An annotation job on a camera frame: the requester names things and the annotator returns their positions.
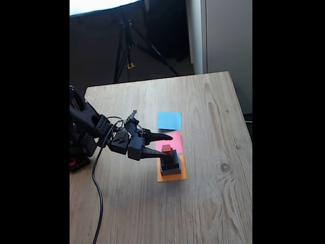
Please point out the small red cube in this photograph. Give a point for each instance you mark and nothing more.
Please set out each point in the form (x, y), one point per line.
(166, 148)

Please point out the small black cube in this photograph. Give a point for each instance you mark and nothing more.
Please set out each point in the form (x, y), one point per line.
(171, 160)

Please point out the pink paper sheet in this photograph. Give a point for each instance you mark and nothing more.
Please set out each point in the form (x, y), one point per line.
(177, 143)

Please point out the blue paper sheet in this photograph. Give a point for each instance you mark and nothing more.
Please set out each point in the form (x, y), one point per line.
(169, 120)

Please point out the medium black block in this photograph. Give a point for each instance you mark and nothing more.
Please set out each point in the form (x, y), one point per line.
(170, 167)

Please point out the large flat black block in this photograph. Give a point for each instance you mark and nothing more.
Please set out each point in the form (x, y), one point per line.
(172, 173)

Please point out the orange paper sheet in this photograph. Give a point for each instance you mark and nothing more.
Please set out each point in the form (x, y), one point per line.
(172, 178)

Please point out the red base clamp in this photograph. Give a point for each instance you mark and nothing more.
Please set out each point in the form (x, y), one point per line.
(72, 162)

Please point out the yellow tripod tag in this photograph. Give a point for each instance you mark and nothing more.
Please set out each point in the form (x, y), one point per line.
(130, 66)

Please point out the black tripod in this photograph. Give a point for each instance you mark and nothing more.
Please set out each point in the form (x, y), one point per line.
(155, 50)

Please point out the white cabinet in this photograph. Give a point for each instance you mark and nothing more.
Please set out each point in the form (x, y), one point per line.
(228, 38)

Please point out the bright white panel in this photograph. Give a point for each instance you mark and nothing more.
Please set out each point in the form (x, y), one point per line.
(101, 5)

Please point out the bare circuit board camera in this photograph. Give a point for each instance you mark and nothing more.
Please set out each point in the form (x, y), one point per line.
(132, 117)

